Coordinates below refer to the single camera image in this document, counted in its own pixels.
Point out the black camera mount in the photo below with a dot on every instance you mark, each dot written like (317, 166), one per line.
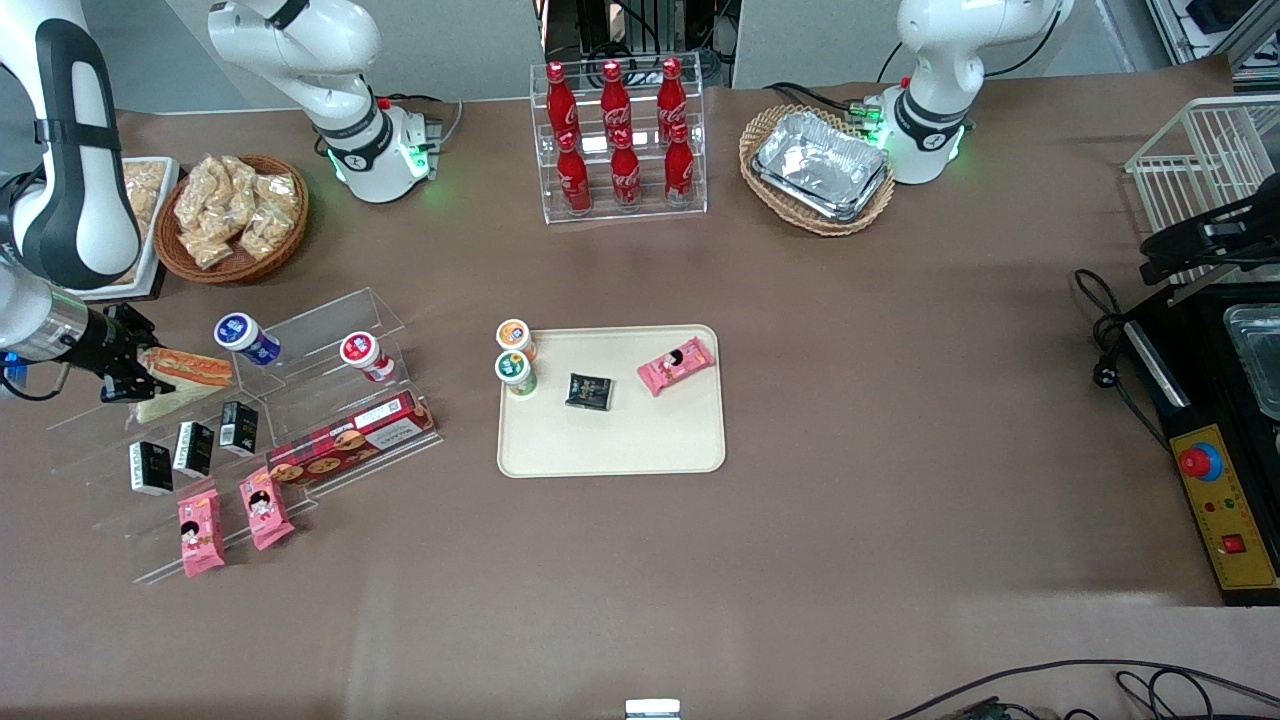
(1200, 240)

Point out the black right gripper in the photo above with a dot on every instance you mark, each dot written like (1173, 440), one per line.
(103, 343)

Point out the clear acrylic tiered shelf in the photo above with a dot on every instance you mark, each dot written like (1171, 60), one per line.
(330, 350)

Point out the triangle sandwich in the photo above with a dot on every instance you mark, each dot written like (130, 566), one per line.
(190, 370)

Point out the black sealing machine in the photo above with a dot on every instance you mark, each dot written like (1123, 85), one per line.
(1200, 380)

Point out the red lid cup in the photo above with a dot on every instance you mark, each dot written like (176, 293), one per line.
(362, 352)

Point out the red cola bottle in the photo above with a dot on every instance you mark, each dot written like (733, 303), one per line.
(680, 170)
(614, 98)
(626, 175)
(574, 180)
(671, 95)
(560, 100)

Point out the pink snack packet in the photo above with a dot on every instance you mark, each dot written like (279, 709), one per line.
(676, 365)
(265, 510)
(200, 535)

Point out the aluminium frame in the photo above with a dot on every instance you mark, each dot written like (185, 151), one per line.
(1210, 30)

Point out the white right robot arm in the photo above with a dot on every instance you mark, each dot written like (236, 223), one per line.
(75, 170)

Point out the orange lid cup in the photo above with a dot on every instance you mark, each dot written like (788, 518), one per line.
(514, 335)

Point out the blue lid cup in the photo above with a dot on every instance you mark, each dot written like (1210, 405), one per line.
(242, 334)

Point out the white rectangular tray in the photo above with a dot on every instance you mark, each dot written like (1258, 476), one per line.
(155, 255)

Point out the aluminium foil tray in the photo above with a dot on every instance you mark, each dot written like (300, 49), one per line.
(822, 165)

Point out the red cookie box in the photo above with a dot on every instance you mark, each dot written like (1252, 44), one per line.
(350, 440)

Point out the red emergency stop button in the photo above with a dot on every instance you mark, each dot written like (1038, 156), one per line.
(1199, 461)

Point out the clear bag of snacks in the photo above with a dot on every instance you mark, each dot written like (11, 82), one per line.
(272, 215)
(208, 250)
(240, 175)
(200, 195)

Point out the black equipment rack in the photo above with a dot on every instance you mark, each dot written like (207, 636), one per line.
(640, 25)

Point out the clear acrylic bottle rack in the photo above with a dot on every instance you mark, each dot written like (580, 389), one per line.
(690, 205)

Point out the brown wicker basket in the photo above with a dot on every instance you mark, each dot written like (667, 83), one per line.
(290, 235)

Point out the green lid cup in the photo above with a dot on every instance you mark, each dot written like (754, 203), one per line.
(514, 370)

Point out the silver metal bracket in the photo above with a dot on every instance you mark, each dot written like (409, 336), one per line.
(653, 709)

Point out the beige plastic tray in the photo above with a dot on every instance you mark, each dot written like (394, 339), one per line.
(640, 430)

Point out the light wicker basket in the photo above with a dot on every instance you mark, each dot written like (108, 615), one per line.
(760, 135)

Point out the small black carton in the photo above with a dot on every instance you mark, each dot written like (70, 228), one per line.
(193, 448)
(150, 468)
(238, 428)

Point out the yellow control panel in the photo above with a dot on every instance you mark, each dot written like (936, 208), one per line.
(1235, 520)

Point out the black snack packet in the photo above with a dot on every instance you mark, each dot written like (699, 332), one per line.
(589, 391)

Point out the metal tray in machine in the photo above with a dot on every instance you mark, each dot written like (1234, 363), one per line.
(1262, 360)

